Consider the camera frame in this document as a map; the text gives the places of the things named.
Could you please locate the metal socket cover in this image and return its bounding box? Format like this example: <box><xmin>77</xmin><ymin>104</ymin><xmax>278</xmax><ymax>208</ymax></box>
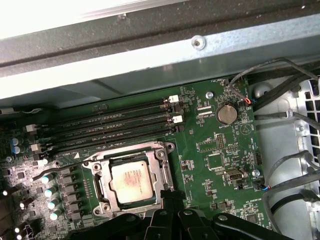
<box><xmin>91</xmin><ymin>149</ymin><xmax>175</xmax><ymax>216</ymax></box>

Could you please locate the black PC case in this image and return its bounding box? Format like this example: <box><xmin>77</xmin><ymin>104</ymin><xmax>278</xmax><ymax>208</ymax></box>
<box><xmin>0</xmin><ymin>0</ymin><xmax>320</xmax><ymax>240</ymax></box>

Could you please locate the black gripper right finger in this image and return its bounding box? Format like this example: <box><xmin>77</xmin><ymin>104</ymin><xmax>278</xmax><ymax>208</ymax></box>
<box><xmin>172</xmin><ymin>191</ymin><xmax>283</xmax><ymax>240</ymax></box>

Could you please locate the round coin battery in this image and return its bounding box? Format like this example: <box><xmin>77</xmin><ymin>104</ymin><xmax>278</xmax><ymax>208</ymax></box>
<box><xmin>216</xmin><ymin>102</ymin><xmax>238</xmax><ymax>125</ymax></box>

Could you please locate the thin grey cable loop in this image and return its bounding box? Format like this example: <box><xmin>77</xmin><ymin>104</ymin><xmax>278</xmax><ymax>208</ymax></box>
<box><xmin>228</xmin><ymin>57</ymin><xmax>320</xmax><ymax>105</ymax></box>

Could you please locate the silver CPU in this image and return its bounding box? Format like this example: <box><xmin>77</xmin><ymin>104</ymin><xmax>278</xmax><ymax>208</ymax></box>
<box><xmin>108</xmin><ymin>159</ymin><xmax>154</xmax><ymax>205</ymax></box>

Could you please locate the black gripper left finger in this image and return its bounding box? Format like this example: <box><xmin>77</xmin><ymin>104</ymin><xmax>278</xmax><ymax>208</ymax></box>
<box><xmin>67</xmin><ymin>189</ymin><xmax>176</xmax><ymax>240</ymax></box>

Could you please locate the CPU socket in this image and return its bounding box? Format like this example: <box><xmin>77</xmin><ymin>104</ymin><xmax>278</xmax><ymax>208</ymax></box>
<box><xmin>81</xmin><ymin>140</ymin><xmax>176</xmax><ymax>219</ymax></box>

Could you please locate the green motherboard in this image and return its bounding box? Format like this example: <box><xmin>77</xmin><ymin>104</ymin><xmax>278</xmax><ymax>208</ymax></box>
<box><xmin>0</xmin><ymin>78</ymin><xmax>275</xmax><ymax>240</ymax></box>

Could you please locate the metal locking lever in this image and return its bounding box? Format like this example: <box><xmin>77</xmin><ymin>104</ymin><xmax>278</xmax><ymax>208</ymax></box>
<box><xmin>31</xmin><ymin>161</ymin><xmax>87</xmax><ymax>181</ymax></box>

